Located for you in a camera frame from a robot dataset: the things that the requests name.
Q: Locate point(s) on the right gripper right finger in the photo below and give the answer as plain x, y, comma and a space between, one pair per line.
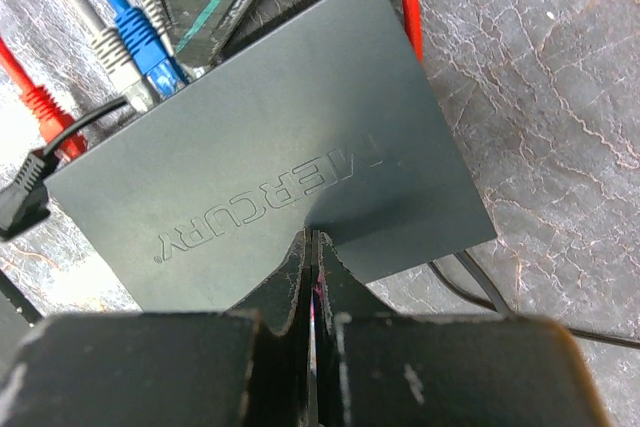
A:
377, 367

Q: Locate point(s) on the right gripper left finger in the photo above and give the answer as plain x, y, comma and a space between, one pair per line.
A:
246, 366

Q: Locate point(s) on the black network switch box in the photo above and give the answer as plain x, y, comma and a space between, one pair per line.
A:
328, 122

